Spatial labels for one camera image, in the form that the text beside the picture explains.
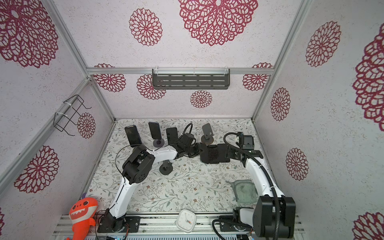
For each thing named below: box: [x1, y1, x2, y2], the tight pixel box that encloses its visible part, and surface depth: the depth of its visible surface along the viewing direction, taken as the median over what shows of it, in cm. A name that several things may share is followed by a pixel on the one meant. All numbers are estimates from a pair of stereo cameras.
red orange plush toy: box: [69, 197, 98, 240], surface depth 72 cm
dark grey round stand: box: [159, 159, 173, 175], surface depth 93 cm
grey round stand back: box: [153, 138, 165, 148], surface depth 108 cm
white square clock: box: [176, 209, 197, 233], surface depth 74 cm
